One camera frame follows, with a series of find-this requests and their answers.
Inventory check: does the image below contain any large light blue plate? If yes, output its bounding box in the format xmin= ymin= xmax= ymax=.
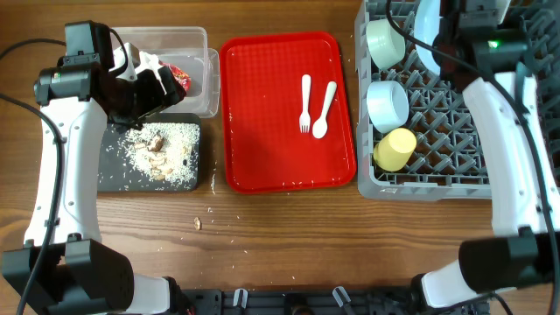
xmin=414 ymin=0 xmax=441 ymax=76

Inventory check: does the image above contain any white napkin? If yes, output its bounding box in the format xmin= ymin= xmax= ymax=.
xmin=135 ymin=51 xmax=163 ymax=78

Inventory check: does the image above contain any red snack wrapper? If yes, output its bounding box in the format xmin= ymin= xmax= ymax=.
xmin=160 ymin=61 xmax=192 ymax=93

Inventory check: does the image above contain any mint green bowl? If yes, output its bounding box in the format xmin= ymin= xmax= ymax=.
xmin=366 ymin=19 xmax=406 ymax=69

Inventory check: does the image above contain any small light blue bowl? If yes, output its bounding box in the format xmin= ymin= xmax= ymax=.
xmin=366 ymin=80 xmax=410 ymax=134

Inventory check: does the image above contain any yellow plastic cup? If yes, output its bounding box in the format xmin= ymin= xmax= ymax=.
xmin=374 ymin=128 xmax=417 ymax=172

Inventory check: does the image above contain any white plastic spoon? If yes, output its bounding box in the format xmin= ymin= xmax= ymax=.
xmin=312 ymin=81 xmax=338 ymax=139

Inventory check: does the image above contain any white plastic fork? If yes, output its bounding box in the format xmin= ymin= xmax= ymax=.
xmin=299 ymin=74 xmax=312 ymax=133

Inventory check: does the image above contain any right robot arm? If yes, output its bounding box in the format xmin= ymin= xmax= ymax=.
xmin=414 ymin=1 xmax=559 ymax=310

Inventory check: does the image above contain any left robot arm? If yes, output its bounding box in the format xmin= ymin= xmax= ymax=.
xmin=1 ymin=21 xmax=196 ymax=314

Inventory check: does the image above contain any grey dishwasher rack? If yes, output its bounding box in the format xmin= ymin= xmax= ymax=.
xmin=352 ymin=0 xmax=560 ymax=202

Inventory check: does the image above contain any black plastic tray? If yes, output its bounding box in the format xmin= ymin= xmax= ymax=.
xmin=96 ymin=113 xmax=202 ymax=193

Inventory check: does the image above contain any food scraps and rice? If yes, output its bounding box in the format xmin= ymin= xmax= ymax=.
xmin=98 ymin=122 xmax=201 ymax=190

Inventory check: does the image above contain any clear plastic bin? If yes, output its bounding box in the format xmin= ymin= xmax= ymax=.
xmin=115 ymin=26 xmax=221 ymax=118

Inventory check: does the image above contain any peanut crumb on table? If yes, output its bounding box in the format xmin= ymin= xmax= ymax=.
xmin=193 ymin=218 xmax=202 ymax=231

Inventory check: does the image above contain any red serving tray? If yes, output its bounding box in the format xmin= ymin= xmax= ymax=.
xmin=220 ymin=31 xmax=357 ymax=194

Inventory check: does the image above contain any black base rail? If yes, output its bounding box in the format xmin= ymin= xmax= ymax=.
xmin=183 ymin=287 xmax=419 ymax=315

